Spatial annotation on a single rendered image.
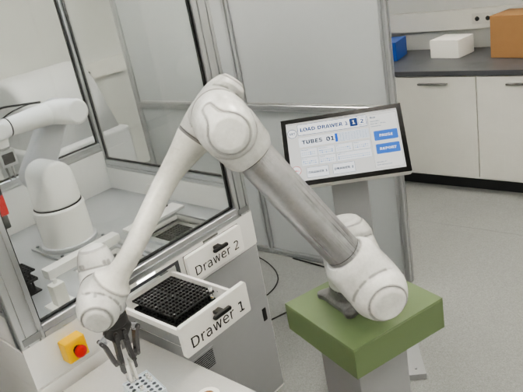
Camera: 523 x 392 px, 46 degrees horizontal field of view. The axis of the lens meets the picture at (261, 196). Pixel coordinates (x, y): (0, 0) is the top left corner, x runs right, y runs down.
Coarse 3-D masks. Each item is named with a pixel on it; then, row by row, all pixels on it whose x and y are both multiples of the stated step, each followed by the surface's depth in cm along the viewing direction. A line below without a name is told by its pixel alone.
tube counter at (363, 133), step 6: (336, 132) 260; (342, 132) 260; (348, 132) 260; (354, 132) 259; (360, 132) 259; (366, 132) 258; (330, 138) 260; (336, 138) 260; (342, 138) 259; (348, 138) 259; (354, 138) 258
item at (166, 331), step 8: (168, 272) 220; (176, 272) 219; (160, 280) 218; (184, 280) 216; (192, 280) 213; (200, 280) 211; (144, 288) 213; (216, 288) 205; (224, 288) 203; (128, 296) 209; (136, 296) 210; (216, 296) 207; (128, 304) 208; (136, 304) 211; (128, 312) 201; (136, 312) 199; (136, 320) 199; (144, 320) 196; (152, 320) 193; (144, 328) 198; (152, 328) 194; (160, 328) 191; (168, 328) 188; (176, 328) 186; (160, 336) 193; (168, 336) 189; (176, 336) 186; (176, 344) 188
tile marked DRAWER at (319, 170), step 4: (308, 168) 258; (312, 168) 258; (316, 168) 257; (320, 168) 257; (324, 168) 257; (328, 168) 256; (308, 172) 257; (312, 172) 257; (316, 172) 257; (320, 172) 257; (324, 172) 256; (328, 172) 256; (308, 176) 257; (312, 176) 257; (316, 176) 256; (320, 176) 256
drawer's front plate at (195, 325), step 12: (240, 288) 197; (216, 300) 190; (228, 300) 193; (240, 300) 198; (204, 312) 186; (228, 312) 194; (240, 312) 198; (180, 324) 181; (192, 324) 183; (204, 324) 187; (228, 324) 195; (180, 336) 181; (192, 336) 183; (204, 336) 187; (216, 336) 191; (192, 348) 184
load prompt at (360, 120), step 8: (336, 120) 262; (344, 120) 262; (352, 120) 261; (360, 120) 260; (304, 128) 263; (312, 128) 263; (320, 128) 262; (328, 128) 262; (336, 128) 261; (344, 128) 260
